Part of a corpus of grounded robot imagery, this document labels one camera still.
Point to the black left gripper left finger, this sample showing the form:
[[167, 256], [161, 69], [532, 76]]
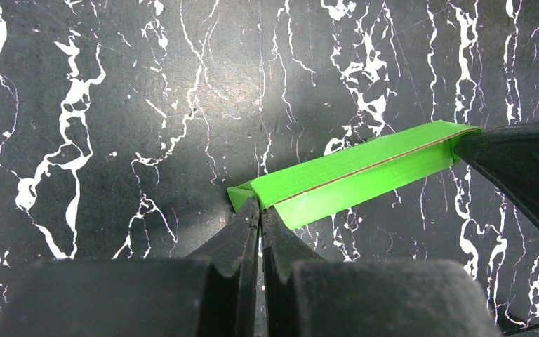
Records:
[[210, 292]]

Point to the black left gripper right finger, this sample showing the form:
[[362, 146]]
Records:
[[309, 296]]

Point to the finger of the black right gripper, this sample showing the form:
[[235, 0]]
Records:
[[508, 157]]

